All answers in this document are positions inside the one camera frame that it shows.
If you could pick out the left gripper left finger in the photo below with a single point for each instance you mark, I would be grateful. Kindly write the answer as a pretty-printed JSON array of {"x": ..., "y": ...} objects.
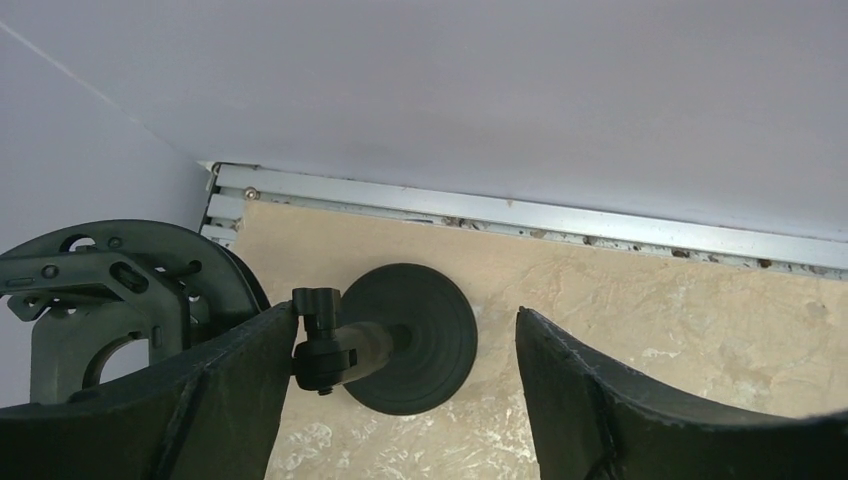
[{"x": 212, "y": 412}]

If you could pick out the black round-base stand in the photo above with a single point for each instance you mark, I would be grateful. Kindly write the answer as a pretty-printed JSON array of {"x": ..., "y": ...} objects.
[{"x": 401, "y": 339}]

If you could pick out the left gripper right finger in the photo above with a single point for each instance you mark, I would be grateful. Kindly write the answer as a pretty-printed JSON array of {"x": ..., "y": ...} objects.
[{"x": 594, "y": 417}]

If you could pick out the aluminium table frame rail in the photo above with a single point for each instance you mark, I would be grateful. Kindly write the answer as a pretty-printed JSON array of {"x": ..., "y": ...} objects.
[{"x": 232, "y": 187}]

